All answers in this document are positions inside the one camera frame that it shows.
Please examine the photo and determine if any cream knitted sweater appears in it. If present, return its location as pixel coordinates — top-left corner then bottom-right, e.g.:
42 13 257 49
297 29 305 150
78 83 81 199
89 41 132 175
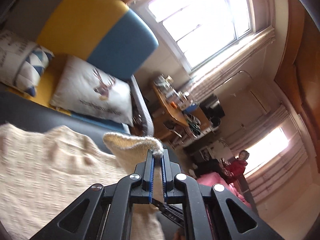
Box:
1 124 164 239

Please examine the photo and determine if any pink blanket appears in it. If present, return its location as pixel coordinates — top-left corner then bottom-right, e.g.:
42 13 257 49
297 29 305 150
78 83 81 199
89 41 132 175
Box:
196 171 252 209

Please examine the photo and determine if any person in red jacket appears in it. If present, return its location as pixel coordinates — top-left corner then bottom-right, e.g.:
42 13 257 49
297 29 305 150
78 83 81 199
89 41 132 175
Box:
221 150 249 184

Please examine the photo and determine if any wooden side table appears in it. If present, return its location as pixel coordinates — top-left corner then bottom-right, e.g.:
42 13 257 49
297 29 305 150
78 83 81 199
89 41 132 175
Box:
152 75 213 147

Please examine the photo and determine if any blue bag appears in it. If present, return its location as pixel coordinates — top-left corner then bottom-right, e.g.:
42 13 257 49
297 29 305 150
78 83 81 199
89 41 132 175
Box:
183 103 199 114

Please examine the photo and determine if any black monitor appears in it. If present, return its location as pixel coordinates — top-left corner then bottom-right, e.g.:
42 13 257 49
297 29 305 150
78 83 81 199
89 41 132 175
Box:
200 94 225 128

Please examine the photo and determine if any deer print pillow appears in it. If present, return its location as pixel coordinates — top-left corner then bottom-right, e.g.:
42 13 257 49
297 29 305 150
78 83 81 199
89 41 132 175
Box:
50 55 133 126

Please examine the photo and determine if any beige curtain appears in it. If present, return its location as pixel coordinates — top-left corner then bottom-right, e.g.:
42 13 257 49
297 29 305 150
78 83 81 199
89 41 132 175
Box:
184 26 275 101

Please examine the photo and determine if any tricolour sofa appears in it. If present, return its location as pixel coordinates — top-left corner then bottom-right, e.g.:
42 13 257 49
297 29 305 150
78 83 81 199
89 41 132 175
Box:
1 0 158 135

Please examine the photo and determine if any geometric pattern pillow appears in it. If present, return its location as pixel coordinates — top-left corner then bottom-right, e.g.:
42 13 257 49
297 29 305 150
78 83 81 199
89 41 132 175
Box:
1 30 54 97

